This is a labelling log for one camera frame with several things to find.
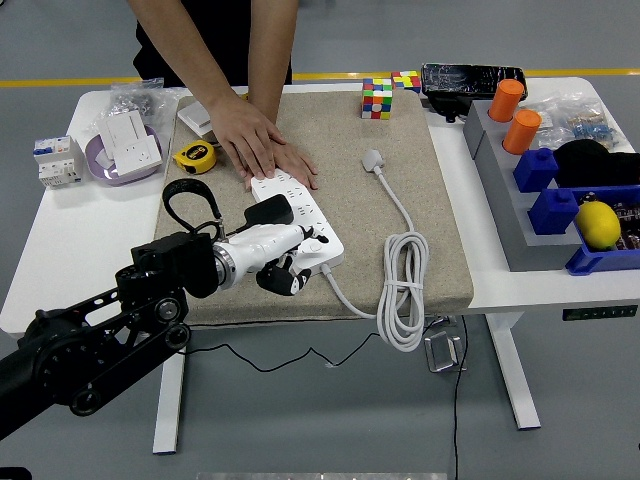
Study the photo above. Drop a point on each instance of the white circuit breaker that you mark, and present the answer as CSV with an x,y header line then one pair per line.
x,y
55,160

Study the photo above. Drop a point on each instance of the white wall socket panel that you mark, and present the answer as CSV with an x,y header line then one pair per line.
x,y
137,155

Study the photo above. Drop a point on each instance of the person's right forearm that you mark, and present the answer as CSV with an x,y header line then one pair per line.
x,y
190,45

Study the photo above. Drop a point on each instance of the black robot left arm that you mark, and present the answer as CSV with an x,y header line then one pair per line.
x,y
75,350

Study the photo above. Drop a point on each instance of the grey-brown mat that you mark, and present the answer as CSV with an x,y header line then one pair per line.
x,y
350,225

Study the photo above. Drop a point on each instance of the white power strip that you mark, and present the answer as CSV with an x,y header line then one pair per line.
x,y
305,200

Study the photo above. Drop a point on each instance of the clear bag of parts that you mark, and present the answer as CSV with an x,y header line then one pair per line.
x,y
580,120

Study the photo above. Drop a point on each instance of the person's left forearm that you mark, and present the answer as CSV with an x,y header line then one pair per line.
x,y
275,50

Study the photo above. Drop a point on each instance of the clear acrylic block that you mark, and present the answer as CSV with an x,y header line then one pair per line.
x,y
442,352
440,321

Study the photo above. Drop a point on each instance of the black plastic-wrapped box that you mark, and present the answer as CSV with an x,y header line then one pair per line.
x,y
465,80

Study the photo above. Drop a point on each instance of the black plug adapter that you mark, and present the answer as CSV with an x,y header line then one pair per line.
x,y
270,210

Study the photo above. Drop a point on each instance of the yellow lemon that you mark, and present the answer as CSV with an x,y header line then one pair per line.
x,y
597,225

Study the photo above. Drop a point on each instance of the colourful puzzle cube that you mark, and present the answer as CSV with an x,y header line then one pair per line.
x,y
407,82
377,100

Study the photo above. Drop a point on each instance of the white wall switch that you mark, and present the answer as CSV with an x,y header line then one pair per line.
x,y
192,115

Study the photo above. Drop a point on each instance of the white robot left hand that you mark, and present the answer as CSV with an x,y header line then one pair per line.
x,y
265,245

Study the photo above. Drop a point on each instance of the orange cylinder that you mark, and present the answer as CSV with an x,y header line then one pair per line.
x,y
521,132
506,100

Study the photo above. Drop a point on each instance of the black cloth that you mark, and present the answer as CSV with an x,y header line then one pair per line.
x,y
595,162

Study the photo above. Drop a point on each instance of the yellow tape measure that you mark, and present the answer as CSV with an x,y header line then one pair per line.
x,y
195,155

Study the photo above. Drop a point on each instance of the white switch panel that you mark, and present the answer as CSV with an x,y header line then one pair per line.
x,y
122,131

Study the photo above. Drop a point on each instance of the dark circuit board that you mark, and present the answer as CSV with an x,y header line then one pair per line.
x,y
630,215

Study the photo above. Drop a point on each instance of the blue block with knob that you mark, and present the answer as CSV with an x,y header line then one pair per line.
x,y
552,215
535,172

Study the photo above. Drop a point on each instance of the white table leg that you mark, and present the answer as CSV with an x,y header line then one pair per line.
x,y
515,380
170,400

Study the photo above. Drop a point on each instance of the blue plastic bin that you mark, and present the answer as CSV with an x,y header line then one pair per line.
x,y
590,262

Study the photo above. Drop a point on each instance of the grey stepped block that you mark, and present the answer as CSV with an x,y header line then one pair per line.
x,y
505,200

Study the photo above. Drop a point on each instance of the clear bag of screws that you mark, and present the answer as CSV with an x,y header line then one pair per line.
x,y
132,102

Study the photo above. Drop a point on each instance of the black table control panel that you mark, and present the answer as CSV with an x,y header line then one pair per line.
x,y
600,313

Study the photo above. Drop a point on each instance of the person's right hand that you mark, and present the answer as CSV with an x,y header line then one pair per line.
x,y
245,135

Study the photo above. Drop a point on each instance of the person's left hand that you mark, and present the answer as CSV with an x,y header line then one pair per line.
x,y
297,162

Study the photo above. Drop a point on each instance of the purple bowl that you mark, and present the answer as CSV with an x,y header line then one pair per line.
x,y
92,150

